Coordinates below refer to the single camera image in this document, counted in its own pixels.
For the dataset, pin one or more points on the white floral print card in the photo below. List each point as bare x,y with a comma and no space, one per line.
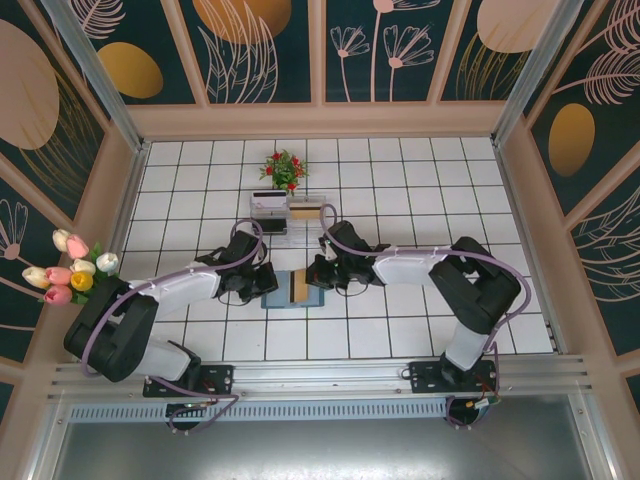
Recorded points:
270,202

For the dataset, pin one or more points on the teal leather card holder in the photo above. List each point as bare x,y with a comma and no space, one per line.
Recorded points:
272,300

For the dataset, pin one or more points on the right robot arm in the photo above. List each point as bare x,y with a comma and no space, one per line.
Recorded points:
405,265

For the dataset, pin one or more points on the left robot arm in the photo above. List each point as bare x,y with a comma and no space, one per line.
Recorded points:
175,287

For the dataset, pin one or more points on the clear acrylic organizer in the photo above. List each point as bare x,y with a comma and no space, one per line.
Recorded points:
305,237

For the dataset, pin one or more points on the red flower plant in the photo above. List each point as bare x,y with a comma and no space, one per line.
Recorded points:
284,170

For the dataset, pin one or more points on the tulip bouquet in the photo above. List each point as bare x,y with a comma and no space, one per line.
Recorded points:
75,280

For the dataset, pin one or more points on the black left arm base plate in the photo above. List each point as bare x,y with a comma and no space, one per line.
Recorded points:
220,380

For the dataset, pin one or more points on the aluminium mounting rail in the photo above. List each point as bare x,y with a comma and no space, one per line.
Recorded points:
320,380

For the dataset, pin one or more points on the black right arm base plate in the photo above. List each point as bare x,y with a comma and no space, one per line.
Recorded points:
425,380

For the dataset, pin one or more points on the aluminium frame post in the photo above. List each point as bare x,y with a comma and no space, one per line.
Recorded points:
100,75
530,75

